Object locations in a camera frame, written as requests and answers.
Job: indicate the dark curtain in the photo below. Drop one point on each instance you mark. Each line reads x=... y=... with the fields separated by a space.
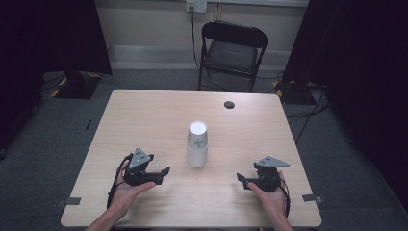
x=359 y=64
x=48 y=38

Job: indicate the grey tape piece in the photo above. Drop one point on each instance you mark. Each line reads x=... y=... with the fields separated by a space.
x=69 y=201
x=311 y=198

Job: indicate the black stand base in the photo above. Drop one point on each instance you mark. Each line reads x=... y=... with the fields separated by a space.
x=78 y=85
x=293 y=93

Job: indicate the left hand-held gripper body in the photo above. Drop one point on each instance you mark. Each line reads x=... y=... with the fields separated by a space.
x=138 y=174

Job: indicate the white wall socket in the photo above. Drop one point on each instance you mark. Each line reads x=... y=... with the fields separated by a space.
x=196 y=5

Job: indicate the stack of white paper cups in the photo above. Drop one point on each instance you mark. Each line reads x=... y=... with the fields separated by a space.
x=197 y=155

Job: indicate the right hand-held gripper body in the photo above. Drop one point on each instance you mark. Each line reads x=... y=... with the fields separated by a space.
x=267 y=176

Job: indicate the black round table grommet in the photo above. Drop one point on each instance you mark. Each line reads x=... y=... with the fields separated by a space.
x=229 y=104

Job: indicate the black folding chair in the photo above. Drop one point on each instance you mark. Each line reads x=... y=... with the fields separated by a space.
x=231 y=54

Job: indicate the person's right hand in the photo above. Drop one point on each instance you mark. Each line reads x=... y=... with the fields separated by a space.
x=271 y=200

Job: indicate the person's left hand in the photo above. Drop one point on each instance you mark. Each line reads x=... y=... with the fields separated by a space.
x=128 y=192

